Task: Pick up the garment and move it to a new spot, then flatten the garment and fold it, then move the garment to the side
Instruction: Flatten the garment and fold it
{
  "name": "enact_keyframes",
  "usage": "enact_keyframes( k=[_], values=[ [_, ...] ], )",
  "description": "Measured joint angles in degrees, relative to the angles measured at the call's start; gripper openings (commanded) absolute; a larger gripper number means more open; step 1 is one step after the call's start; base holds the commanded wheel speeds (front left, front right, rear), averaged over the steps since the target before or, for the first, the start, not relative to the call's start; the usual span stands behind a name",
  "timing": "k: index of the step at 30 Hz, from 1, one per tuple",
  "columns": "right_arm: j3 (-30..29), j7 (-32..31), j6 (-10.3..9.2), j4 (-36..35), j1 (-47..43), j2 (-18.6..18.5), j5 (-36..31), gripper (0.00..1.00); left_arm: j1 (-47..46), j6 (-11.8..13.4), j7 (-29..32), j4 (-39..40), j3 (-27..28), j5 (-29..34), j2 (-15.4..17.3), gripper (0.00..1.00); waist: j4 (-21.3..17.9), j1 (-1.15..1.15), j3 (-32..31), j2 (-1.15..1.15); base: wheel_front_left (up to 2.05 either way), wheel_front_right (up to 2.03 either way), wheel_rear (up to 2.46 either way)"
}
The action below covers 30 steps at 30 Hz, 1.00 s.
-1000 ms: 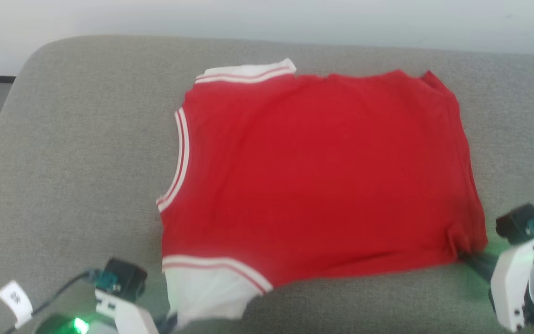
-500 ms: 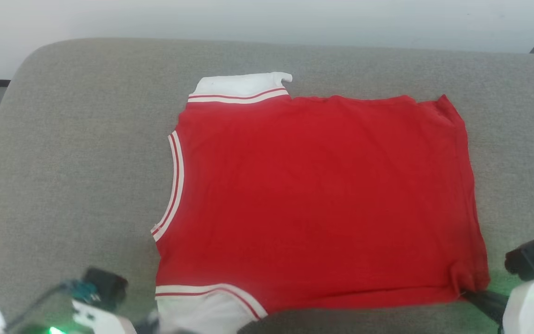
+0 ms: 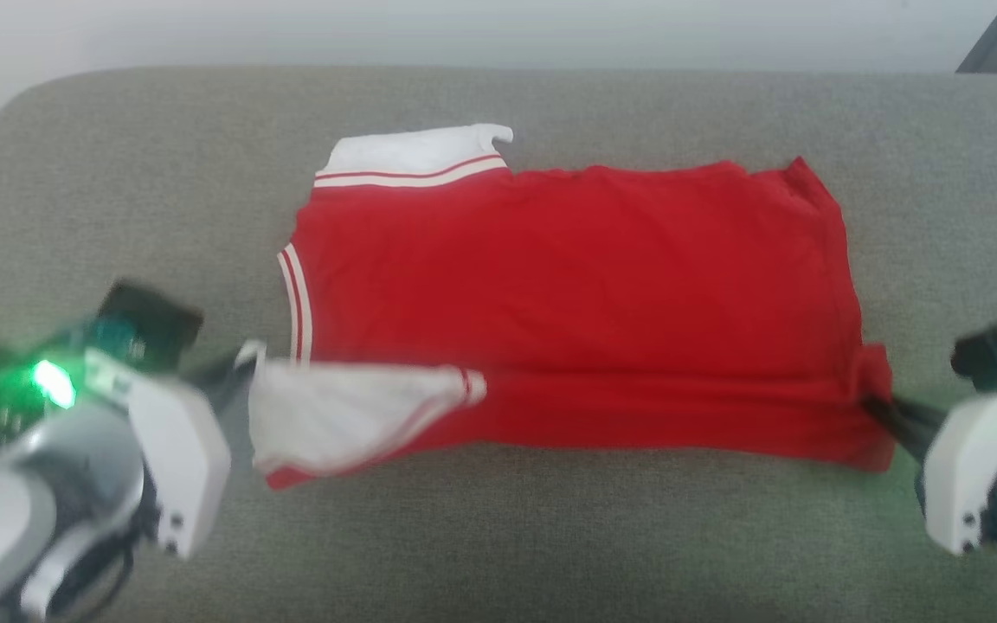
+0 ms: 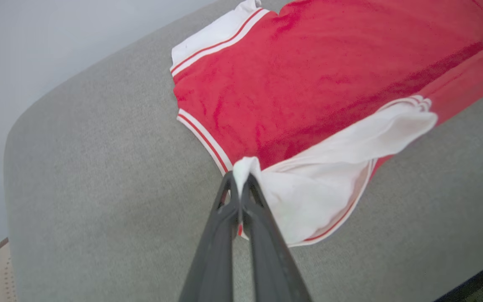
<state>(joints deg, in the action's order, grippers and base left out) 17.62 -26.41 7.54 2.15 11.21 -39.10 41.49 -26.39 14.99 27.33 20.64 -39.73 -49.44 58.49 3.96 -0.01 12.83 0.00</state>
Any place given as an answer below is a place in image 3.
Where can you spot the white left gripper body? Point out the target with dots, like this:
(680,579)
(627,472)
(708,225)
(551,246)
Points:
(183,467)

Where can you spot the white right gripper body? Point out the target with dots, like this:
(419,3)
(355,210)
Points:
(961,476)

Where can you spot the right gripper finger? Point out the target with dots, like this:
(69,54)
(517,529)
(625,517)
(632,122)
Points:
(905,424)

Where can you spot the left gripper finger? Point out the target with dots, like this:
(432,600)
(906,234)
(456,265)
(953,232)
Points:
(226,385)

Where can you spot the red and white garment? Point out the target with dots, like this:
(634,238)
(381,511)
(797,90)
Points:
(585,303)

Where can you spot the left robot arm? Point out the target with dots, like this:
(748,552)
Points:
(22,484)

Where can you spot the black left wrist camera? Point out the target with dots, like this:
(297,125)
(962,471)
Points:
(148,320)

